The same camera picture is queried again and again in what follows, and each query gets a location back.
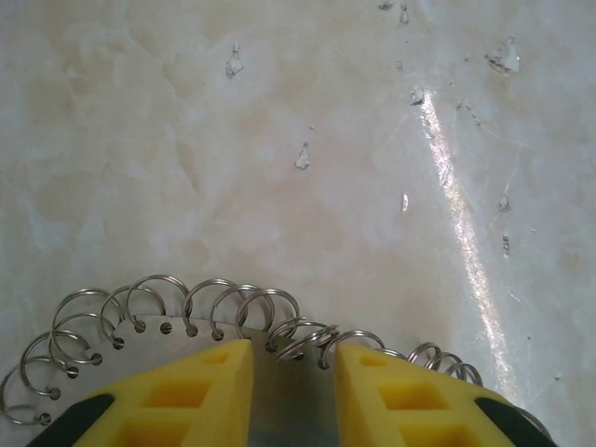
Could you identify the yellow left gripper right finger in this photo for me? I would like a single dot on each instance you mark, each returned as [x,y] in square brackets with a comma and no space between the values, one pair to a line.
[419,405]

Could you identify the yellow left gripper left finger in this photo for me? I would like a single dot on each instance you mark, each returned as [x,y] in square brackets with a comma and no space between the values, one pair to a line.
[186,400]

